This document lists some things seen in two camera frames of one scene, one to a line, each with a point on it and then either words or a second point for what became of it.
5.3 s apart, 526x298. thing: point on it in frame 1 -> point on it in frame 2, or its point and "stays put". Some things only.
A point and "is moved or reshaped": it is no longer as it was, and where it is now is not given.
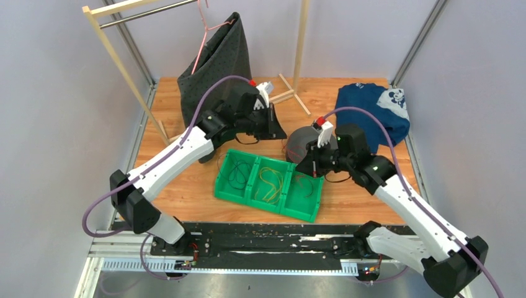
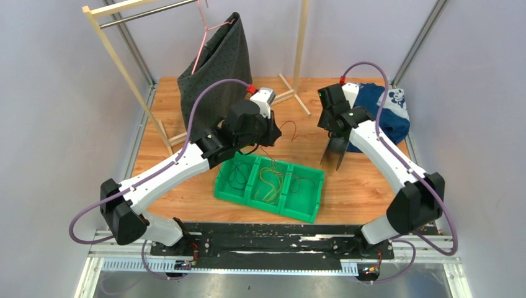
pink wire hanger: (205, 33) stays put
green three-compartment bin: (269, 184) stays put
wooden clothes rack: (98, 10) stays put
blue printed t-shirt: (388, 104) stays put
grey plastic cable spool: (298, 142) is moved or reshaped
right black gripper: (311, 164) -> (322, 122)
